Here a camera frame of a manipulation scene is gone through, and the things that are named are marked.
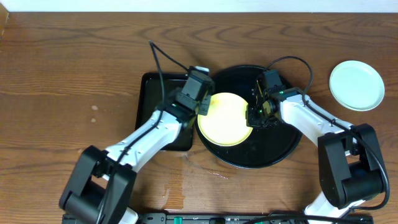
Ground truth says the yellow plate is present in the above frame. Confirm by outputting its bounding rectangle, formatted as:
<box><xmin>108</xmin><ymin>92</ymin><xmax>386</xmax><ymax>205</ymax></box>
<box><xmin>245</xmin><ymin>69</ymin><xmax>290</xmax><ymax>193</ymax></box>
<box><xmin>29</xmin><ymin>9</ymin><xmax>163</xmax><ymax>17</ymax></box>
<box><xmin>197</xmin><ymin>93</ymin><xmax>253</xmax><ymax>147</ymax></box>

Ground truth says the pale green plate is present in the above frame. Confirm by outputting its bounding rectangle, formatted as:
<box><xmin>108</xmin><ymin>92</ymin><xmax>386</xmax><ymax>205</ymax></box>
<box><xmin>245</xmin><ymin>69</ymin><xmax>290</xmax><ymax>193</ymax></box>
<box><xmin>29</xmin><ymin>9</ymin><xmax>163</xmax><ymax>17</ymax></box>
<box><xmin>329</xmin><ymin>60</ymin><xmax>385</xmax><ymax>111</ymax></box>

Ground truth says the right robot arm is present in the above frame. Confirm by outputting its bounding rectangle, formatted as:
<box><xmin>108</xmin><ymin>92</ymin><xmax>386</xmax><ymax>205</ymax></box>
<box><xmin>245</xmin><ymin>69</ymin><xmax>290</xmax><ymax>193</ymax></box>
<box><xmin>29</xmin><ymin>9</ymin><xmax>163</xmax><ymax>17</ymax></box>
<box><xmin>246</xmin><ymin>85</ymin><xmax>390</xmax><ymax>223</ymax></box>

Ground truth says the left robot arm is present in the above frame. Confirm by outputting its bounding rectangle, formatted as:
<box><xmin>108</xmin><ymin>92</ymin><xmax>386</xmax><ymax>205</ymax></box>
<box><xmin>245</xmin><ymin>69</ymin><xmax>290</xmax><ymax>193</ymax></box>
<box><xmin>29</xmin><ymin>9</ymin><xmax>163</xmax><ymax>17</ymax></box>
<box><xmin>58</xmin><ymin>88</ymin><xmax>213</xmax><ymax>223</ymax></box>

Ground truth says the black round tray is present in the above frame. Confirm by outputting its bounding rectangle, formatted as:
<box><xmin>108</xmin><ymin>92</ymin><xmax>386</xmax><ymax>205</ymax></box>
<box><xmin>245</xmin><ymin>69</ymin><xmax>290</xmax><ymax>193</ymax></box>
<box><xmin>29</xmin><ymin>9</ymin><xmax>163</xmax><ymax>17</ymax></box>
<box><xmin>195</xmin><ymin>65</ymin><xmax>302</xmax><ymax>169</ymax></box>

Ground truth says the black rectangular tray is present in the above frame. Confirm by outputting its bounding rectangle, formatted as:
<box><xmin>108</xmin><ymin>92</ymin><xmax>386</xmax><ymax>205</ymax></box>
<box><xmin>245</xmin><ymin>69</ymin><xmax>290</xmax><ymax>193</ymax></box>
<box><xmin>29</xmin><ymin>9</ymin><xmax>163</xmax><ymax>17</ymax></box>
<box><xmin>135</xmin><ymin>72</ymin><xmax>193</xmax><ymax>151</ymax></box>

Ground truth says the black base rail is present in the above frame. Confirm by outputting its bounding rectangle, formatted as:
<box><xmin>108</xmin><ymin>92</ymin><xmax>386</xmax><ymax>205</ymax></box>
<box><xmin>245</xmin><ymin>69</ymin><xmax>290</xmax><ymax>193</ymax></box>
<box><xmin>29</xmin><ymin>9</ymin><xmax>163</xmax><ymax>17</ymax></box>
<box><xmin>61</xmin><ymin>212</ymin><xmax>374</xmax><ymax>224</ymax></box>

